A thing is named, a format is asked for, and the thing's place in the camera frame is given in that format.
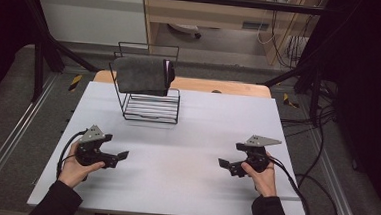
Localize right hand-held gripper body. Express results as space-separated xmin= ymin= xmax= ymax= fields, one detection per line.
xmin=234 ymin=133 xmax=283 ymax=181

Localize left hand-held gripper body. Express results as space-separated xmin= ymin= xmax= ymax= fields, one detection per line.
xmin=74 ymin=124 xmax=120 ymax=170

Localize black wire rack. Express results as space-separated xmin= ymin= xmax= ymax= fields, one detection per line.
xmin=105 ymin=40 xmax=184 ymax=125

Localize dark grey towel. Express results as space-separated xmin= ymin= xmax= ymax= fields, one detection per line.
xmin=111 ymin=55 xmax=177 ymax=99

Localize person's right hand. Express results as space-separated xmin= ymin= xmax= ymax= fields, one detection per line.
xmin=238 ymin=150 xmax=280 ymax=199

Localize person's left hand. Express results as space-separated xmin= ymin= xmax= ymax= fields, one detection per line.
xmin=56 ymin=140 xmax=108 ymax=191

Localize yellow black floor tape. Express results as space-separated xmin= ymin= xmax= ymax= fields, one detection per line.
xmin=67 ymin=73 xmax=84 ymax=94
xmin=282 ymin=92 xmax=301 ymax=109

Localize wooden table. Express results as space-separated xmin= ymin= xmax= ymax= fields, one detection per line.
xmin=93 ymin=69 xmax=274 ymax=100

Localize white cabinet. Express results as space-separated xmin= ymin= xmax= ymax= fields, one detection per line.
xmin=32 ymin=0 xmax=152 ymax=49

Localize office chair base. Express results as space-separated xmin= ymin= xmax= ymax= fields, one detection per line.
xmin=167 ymin=23 xmax=203 ymax=40

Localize light wooden desk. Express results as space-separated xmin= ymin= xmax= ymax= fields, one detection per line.
xmin=137 ymin=0 xmax=326 ymax=69

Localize left hand-held gripper cable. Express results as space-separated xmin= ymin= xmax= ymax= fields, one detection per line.
xmin=55 ymin=127 xmax=89 ymax=182

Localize hand-held gripper cable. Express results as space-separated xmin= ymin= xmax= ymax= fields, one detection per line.
xmin=55 ymin=127 xmax=89 ymax=182
xmin=265 ymin=156 xmax=341 ymax=215

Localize aluminium floor rail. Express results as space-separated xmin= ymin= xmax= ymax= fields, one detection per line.
xmin=0 ymin=70 xmax=60 ymax=210
xmin=300 ymin=124 xmax=370 ymax=215

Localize right hand-held gripper cable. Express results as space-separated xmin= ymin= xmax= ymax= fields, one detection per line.
xmin=265 ymin=156 xmax=341 ymax=215

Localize bundle of black floor cables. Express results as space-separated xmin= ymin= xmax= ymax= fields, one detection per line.
xmin=278 ymin=76 xmax=339 ymax=141

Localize hanging cables under desk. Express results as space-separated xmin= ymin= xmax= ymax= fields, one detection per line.
xmin=254 ymin=0 xmax=312 ymax=71

